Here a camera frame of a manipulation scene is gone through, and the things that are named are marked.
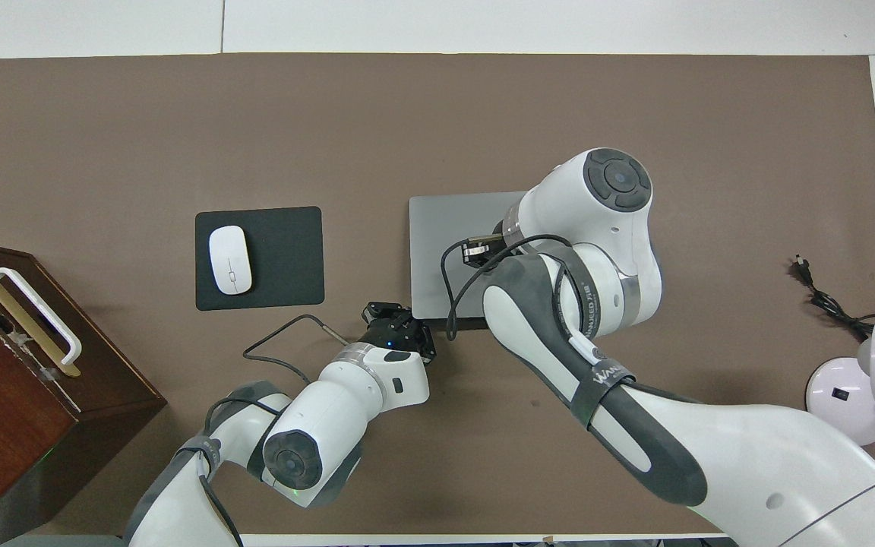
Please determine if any black mouse pad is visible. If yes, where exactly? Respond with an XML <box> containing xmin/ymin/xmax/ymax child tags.
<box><xmin>194</xmin><ymin>206</ymin><xmax>326</xmax><ymax>311</ymax></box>

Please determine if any brass handle plate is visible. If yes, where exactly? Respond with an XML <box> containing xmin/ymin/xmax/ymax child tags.
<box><xmin>0</xmin><ymin>267</ymin><xmax>81</xmax><ymax>378</ymax></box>

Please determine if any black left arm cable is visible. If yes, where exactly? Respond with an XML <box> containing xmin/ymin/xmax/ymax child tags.
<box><xmin>243</xmin><ymin>313</ymin><xmax>349</xmax><ymax>382</ymax></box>

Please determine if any white box handle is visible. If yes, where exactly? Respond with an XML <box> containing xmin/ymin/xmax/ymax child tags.
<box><xmin>0</xmin><ymin>267</ymin><xmax>83</xmax><ymax>366</ymax></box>

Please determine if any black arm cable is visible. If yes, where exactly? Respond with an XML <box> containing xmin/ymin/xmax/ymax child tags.
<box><xmin>441</xmin><ymin>234</ymin><xmax>583</xmax><ymax>341</ymax></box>
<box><xmin>243</xmin><ymin>313</ymin><xmax>349</xmax><ymax>382</ymax></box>

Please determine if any white desk lamp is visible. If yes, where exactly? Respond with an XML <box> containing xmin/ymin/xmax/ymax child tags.
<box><xmin>804</xmin><ymin>313</ymin><xmax>875</xmax><ymax>447</ymax></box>

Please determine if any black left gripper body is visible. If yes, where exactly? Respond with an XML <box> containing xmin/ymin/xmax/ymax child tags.
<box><xmin>350</xmin><ymin>315</ymin><xmax>427</xmax><ymax>358</ymax></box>

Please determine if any dark brown wooden box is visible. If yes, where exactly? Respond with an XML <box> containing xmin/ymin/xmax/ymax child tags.
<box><xmin>0</xmin><ymin>237</ymin><xmax>167</xmax><ymax>544</ymax></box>

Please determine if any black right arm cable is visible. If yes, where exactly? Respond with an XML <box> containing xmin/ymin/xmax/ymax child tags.
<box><xmin>441</xmin><ymin>234</ymin><xmax>583</xmax><ymax>341</ymax></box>

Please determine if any black lamp power cable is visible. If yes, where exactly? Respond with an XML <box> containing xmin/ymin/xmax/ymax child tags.
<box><xmin>791</xmin><ymin>256</ymin><xmax>875</xmax><ymax>343</ymax></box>

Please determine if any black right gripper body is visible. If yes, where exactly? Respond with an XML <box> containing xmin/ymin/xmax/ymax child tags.
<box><xmin>459</xmin><ymin>228</ymin><xmax>510</xmax><ymax>267</ymax></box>

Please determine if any silver grey laptop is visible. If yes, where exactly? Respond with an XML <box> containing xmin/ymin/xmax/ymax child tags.
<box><xmin>409</xmin><ymin>191</ymin><xmax>529</xmax><ymax>331</ymax></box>

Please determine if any brown table mat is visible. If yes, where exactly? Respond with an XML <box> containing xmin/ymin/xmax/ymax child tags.
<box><xmin>0</xmin><ymin>52</ymin><xmax>875</xmax><ymax>536</ymax></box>

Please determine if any white computer mouse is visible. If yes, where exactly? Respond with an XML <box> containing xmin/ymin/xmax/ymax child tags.
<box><xmin>208</xmin><ymin>226</ymin><xmax>253</xmax><ymax>296</ymax></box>

